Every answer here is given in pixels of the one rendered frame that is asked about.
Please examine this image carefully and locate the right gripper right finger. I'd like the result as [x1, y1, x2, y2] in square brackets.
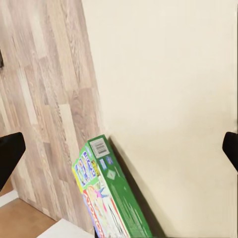
[222, 132, 238, 172]

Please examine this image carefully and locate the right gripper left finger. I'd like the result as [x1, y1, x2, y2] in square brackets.
[0, 132, 26, 191]

